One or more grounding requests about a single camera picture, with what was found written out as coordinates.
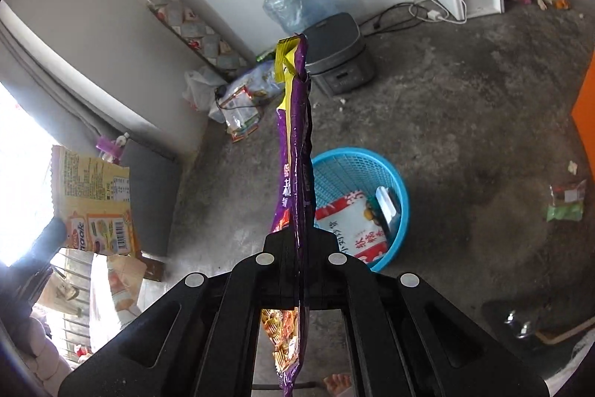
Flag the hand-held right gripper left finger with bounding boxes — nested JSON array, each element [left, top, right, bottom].
[[58, 234, 300, 397]]

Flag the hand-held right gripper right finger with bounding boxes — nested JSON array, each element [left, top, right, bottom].
[[302, 234, 550, 397]]

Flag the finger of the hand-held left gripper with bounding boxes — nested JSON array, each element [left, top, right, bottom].
[[36, 218, 69, 253]]

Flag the yellow biscuit bag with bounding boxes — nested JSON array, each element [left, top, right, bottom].
[[50, 144, 141, 259]]

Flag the red and white snack bag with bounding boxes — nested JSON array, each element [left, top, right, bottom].
[[315, 191, 389, 265]]

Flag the blue plastic basket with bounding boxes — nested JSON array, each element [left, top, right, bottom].
[[309, 148, 411, 273]]

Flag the purple snack bag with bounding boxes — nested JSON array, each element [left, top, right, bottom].
[[259, 33, 316, 397]]

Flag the metal railing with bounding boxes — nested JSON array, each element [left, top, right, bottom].
[[46, 248, 98, 361]]

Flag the beige trousers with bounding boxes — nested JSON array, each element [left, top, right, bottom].
[[36, 269, 90, 315]]

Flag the light puffer jacket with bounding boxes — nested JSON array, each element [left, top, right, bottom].
[[25, 316, 73, 388]]

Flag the clear printed wrapper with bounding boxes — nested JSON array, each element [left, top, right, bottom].
[[90, 253, 148, 349]]

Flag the purple cup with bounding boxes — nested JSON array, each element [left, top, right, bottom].
[[95, 135, 122, 157]]

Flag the patterned tablecloth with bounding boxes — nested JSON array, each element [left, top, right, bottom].
[[321, 371, 355, 397]]

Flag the grey cabinet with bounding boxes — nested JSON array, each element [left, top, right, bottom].
[[118, 135, 183, 259]]

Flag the grey curtain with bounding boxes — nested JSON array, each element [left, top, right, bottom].
[[0, 1, 200, 160]]

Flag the pile of empty packaging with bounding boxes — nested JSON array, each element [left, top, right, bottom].
[[209, 53, 285, 143]]

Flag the white plastic bag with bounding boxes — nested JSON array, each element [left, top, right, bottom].
[[182, 68, 225, 112]]

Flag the black rice cooker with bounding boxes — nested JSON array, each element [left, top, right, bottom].
[[304, 12, 377, 97]]

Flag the green snack packet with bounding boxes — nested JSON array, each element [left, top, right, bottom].
[[546, 180, 588, 222]]

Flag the patterned folded board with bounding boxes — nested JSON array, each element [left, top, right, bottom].
[[147, 0, 250, 78]]

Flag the orange board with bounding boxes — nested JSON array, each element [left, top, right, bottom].
[[571, 52, 595, 157]]

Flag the black power cable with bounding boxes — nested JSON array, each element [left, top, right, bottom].
[[360, 1, 431, 31]]

